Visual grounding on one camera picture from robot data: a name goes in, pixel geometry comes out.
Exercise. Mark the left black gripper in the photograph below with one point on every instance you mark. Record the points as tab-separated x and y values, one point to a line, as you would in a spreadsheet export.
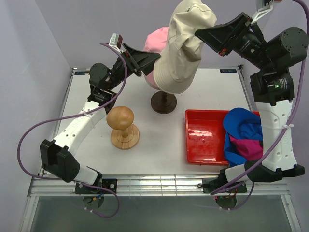
141	61

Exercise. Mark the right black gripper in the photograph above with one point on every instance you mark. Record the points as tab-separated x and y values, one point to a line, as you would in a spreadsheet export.
222	36

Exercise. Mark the pink bucket hat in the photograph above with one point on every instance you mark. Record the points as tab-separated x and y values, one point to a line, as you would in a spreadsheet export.
155	42

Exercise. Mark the beige bucket hat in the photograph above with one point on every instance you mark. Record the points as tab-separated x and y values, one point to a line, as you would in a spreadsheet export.
175	70

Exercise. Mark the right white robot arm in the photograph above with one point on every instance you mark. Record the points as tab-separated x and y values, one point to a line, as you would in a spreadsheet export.
273	93

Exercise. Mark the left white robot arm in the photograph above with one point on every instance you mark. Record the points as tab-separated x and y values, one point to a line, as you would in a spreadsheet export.
57	155

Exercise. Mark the cream mannequin head stand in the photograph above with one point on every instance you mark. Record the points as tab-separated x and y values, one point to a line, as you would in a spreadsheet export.
163	103

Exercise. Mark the light wooden hat stand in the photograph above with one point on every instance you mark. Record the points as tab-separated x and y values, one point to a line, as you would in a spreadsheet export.
125	135

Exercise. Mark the red plastic tray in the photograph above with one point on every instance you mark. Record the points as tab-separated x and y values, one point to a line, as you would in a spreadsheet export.
205	137

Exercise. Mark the blue and magenta hat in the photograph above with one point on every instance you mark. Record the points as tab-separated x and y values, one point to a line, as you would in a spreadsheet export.
243	137

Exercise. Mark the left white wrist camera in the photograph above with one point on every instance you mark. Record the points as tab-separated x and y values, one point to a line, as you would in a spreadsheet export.
116	42

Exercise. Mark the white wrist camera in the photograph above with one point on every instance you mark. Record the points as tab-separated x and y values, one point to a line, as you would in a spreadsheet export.
116	42
263	7

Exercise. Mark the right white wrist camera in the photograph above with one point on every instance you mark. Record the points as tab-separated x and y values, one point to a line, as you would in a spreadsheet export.
263	7

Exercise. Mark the aluminium front rail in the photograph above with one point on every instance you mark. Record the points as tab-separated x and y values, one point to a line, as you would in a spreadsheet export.
128	185

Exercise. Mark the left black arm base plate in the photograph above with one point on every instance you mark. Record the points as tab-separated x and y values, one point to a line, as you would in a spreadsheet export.
110	184

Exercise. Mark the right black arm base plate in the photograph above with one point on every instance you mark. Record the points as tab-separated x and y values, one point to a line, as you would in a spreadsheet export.
211	184

